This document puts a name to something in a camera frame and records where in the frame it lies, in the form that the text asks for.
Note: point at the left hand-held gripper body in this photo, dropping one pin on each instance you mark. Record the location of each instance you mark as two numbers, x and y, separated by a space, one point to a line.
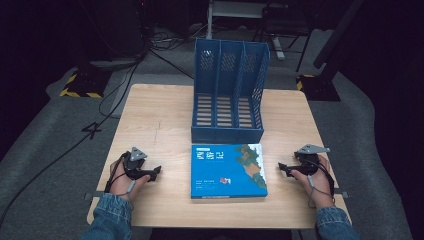
135 163

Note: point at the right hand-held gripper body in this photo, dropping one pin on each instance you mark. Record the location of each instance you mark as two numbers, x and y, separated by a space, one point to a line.
308 165

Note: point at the blue book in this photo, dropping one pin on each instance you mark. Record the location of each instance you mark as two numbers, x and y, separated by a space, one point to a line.
216 176

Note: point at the blue plastic file rack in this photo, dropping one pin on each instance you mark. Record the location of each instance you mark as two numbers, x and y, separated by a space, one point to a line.
226 135

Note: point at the person's left hand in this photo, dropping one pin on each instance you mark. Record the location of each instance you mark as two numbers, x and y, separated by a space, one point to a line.
121 183

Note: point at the person's right hand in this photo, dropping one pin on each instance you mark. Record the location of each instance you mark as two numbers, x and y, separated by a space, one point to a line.
321 190

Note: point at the black slanted pole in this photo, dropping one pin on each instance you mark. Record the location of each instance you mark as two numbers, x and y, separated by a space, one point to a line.
336 36

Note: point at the black equipment cabinet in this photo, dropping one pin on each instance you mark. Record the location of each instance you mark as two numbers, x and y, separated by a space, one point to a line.
116 26

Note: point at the grey table edge bracket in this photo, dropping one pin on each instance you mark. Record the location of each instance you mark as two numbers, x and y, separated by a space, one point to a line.
90 196
342 194

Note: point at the black metal chair frame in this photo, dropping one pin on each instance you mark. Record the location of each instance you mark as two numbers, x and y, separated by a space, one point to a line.
286 23

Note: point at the white metal table frame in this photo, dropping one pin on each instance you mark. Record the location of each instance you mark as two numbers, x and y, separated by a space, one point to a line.
233 9

